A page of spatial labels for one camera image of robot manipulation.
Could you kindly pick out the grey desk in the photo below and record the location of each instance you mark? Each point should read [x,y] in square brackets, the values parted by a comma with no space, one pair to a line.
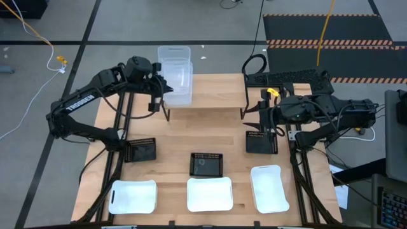
[391,180]

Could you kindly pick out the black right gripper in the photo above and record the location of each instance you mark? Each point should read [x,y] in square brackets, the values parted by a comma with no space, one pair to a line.
[273,116]

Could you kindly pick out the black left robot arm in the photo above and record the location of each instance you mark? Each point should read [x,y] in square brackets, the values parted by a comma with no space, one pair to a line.
[79,103]

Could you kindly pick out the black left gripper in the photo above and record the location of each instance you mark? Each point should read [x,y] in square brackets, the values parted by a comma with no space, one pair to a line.
[155,86]

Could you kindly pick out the white lid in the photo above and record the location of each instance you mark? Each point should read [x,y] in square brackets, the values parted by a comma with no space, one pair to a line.
[133,197]

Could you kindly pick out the grey floor object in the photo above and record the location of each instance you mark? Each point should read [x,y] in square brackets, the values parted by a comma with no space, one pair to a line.
[6,70]

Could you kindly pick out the black computer keyboard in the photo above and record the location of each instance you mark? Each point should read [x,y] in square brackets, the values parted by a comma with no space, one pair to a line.
[394,210]

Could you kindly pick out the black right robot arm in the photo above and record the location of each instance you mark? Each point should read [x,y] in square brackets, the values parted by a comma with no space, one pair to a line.
[349,111]

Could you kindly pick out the black perforated computer case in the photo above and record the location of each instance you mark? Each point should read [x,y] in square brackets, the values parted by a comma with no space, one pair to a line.
[292,76]

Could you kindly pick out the white paper sheet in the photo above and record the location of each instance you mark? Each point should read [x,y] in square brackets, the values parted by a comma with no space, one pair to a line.
[341,195]

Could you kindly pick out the black hazard-striped ramp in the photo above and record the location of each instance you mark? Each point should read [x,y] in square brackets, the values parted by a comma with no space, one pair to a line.
[302,28]

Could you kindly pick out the black device on cabinet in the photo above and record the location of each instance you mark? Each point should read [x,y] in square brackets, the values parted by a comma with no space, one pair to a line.
[402,109]

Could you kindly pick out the grey cabinet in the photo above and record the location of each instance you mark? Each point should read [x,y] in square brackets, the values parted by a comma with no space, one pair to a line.
[395,143]

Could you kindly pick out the black aluminium rig frame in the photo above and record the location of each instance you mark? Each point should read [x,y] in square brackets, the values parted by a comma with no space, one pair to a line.
[115,171]

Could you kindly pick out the black box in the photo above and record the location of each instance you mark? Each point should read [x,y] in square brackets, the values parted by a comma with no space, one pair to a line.
[22,8]

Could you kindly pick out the black beam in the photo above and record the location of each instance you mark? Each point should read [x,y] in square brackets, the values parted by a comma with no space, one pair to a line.
[362,170]

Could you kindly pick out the wooden shelf with black legs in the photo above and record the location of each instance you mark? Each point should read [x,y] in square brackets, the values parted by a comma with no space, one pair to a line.
[219,90]

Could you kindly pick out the black slotted plastic basket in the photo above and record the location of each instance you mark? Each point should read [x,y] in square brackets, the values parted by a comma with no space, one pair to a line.
[259,144]
[143,154]
[206,165]

